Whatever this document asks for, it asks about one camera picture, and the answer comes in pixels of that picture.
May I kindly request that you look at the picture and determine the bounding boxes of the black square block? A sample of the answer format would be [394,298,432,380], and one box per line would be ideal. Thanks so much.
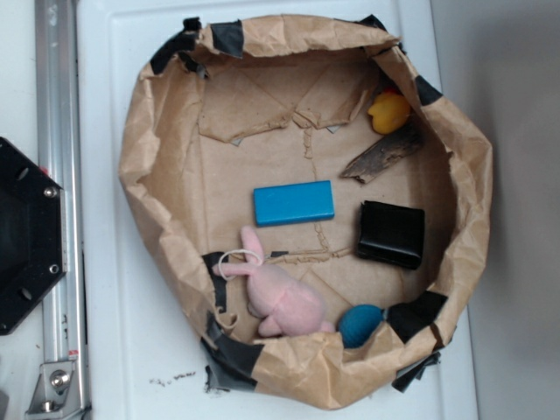
[356,201,425,270]

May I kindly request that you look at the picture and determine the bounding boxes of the blue ribbed ball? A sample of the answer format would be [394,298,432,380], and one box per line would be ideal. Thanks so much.
[338,304,384,348]

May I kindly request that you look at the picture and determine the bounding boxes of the aluminium extrusion rail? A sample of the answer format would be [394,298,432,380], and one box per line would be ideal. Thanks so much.
[34,1,91,419]

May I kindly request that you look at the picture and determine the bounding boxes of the brown paper bag bin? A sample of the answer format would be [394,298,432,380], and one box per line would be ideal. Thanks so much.
[119,15,493,410]

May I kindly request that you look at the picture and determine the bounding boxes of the white tray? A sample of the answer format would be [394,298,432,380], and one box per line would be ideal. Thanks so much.
[77,1,478,419]

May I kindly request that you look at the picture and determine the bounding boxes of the yellow rubber duck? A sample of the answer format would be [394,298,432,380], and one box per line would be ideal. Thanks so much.
[367,87,411,135]

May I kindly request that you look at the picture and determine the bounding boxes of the pink plush bunny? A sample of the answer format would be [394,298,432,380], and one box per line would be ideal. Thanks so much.
[213,226,335,338]

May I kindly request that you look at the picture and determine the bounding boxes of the brown wood bark piece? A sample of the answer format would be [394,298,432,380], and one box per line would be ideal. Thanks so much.
[340,124,424,184]

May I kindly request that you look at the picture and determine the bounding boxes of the metal corner bracket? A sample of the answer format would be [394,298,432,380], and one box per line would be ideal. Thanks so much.
[24,360,83,419]

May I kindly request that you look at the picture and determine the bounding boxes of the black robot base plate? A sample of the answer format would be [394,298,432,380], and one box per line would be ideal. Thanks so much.
[1,137,66,336]

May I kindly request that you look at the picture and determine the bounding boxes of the blue rectangular block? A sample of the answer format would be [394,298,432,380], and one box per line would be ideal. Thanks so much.
[253,180,335,227]

